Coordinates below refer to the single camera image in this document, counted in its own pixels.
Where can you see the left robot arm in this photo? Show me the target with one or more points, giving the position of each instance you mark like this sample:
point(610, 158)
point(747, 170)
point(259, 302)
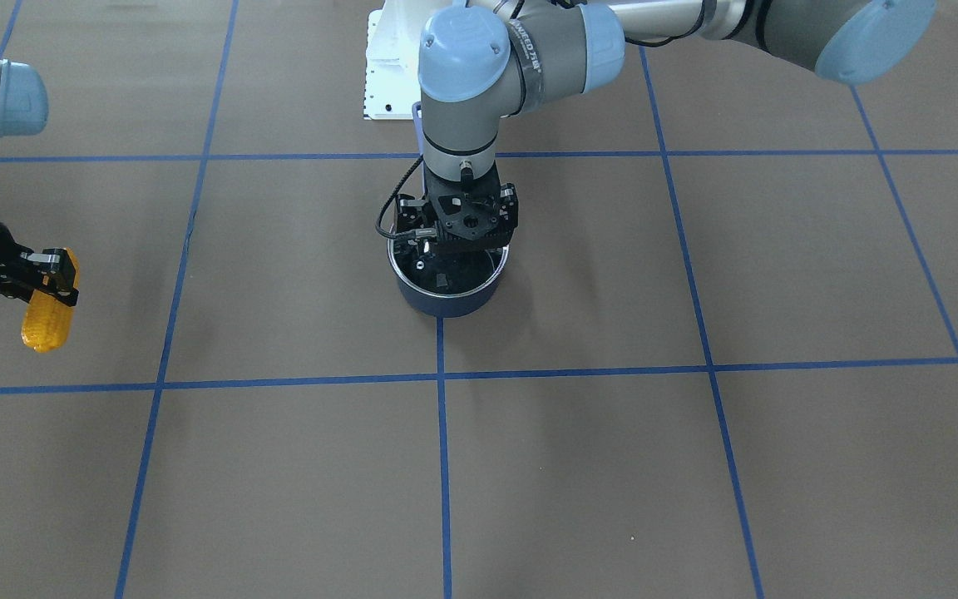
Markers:
point(563, 49)

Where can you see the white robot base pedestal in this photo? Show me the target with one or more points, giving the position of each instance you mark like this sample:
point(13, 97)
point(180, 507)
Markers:
point(396, 66)

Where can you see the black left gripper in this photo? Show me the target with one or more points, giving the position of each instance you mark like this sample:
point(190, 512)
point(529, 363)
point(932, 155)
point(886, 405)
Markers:
point(509, 209)

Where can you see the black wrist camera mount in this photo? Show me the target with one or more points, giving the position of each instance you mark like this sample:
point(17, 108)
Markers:
point(461, 222)

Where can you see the yellow corn cob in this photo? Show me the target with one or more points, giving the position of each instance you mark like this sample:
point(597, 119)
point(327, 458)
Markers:
point(46, 324)

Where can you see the blue saucepan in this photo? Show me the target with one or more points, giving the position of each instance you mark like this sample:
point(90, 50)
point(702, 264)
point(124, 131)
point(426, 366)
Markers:
point(411, 184)

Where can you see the glass pot lid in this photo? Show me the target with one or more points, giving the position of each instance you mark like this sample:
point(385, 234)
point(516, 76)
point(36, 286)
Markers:
point(422, 273)

